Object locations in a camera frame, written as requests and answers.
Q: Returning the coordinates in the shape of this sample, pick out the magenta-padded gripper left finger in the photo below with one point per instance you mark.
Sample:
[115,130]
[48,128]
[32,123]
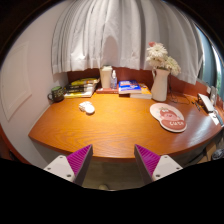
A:
[61,166]

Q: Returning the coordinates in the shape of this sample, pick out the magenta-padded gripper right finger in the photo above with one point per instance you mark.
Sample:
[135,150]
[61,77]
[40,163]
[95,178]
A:
[165,166]

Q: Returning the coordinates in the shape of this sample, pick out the white computer mouse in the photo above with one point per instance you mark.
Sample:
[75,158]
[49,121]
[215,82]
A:
[88,108]

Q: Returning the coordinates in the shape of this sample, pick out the dark green mug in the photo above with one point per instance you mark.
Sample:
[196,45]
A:
[57,94]

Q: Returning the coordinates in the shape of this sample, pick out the yellow and white book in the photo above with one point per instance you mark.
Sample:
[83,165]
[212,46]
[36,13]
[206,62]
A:
[78,95]

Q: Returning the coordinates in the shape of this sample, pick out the orange book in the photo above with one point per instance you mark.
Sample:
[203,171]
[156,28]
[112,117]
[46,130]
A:
[145,93]

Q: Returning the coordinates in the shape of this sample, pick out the white electronic device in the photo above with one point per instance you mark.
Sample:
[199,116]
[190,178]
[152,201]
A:
[206,102]

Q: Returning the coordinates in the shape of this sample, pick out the dark red book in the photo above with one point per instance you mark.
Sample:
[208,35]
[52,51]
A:
[105,90]

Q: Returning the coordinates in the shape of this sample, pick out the blue book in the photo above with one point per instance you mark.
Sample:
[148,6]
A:
[129,86]

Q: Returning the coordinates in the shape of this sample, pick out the clear spray bottle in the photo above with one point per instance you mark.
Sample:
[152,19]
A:
[114,81]

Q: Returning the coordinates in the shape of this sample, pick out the cream lidded tumbler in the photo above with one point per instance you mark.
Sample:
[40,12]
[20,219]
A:
[106,77]

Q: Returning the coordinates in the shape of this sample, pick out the white curtain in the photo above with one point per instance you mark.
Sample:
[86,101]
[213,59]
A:
[116,33]

